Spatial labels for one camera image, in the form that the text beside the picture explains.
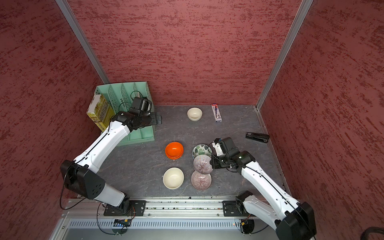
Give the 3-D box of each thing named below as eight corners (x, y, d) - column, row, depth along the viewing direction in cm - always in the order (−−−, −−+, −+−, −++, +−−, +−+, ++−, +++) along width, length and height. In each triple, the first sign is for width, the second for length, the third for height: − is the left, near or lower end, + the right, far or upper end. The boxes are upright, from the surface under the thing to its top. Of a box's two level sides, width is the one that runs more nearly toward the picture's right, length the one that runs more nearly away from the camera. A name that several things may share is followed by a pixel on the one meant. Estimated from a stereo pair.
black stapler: (245, 138, 104) (247, 134, 100) (245, 134, 106) (247, 130, 102) (266, 143, 102) (269, 139, 98) (266, 139, 104) (269, 135, 100)
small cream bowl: (187, 122, 112) (186, 118, 108) (187, 111, 119) (187, 107, 115) (202, 122, 112) (202, 118, 108) (201, 111, 119) (202, 107, 115)
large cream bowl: (163, 190, 81) (161, 187, 77) (165, 170, 88) (164, 167, 84) (183, 190, 81) (182, 187, 77) (184, 170, 88) (184, 167, 84)
